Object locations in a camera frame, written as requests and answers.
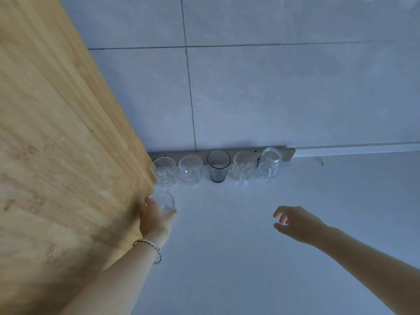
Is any person's left hand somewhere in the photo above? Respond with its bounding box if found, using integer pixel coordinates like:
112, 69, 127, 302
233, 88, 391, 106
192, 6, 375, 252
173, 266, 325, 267
139, 196, 178, 250

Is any person's right hand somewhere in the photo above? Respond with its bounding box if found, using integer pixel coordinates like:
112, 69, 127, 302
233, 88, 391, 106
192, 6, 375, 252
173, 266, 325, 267
273, 205, 333, 249

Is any clear jar glass with handle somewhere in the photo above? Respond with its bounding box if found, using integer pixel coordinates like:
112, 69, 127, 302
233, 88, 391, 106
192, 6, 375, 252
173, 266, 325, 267
255, 147, 283, 182

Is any clear glass mug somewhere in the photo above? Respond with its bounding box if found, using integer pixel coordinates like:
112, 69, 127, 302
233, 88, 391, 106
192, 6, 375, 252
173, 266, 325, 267
232, 150, 258, 182

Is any dark grey ribbed glass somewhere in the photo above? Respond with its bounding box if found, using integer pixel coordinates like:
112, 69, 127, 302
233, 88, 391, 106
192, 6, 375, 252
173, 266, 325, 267
206, 150, 232, 183

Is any person's left forearm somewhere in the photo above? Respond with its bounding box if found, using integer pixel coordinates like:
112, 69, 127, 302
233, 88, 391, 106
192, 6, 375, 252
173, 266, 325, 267
57, 241, 163, 315

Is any person's right forearm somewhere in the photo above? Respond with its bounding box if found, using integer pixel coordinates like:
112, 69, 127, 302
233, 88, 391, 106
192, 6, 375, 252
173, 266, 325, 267
318, 226, 420, 315

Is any white table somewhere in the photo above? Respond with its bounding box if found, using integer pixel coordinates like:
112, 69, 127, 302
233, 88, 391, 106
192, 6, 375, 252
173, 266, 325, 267
131, 150, 420, 315

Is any wooden cutting board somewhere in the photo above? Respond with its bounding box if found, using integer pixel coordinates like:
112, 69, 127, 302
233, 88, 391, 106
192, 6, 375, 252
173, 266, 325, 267
0, 0, 157, 315

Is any silver bracelet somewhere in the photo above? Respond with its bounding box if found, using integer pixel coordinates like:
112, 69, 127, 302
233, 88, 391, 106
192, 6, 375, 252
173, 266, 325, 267
132, 238, 162, 265

